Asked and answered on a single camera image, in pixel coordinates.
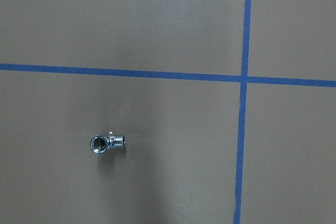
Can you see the chrome elbow pipe fitting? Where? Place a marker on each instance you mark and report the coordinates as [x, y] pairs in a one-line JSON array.
[[101, 143]]

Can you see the brown paper table mat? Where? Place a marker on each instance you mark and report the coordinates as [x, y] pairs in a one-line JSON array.
[[227, 108]]

